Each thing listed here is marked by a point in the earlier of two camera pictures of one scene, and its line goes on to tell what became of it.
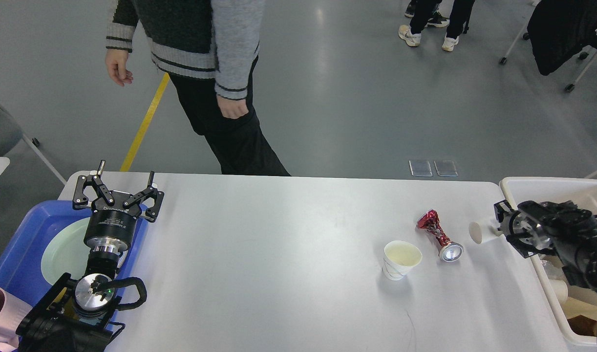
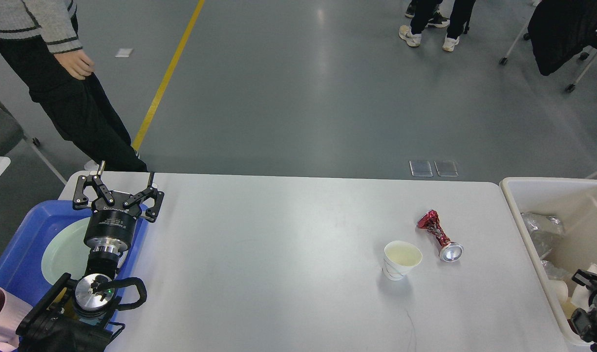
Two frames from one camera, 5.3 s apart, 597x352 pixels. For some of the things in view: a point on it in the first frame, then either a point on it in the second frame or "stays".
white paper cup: x=399 y=256 stays
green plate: x=67 y=253 stays
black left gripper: x=111 y=228 stays
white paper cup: x=480 y=231 to x=581 y=295
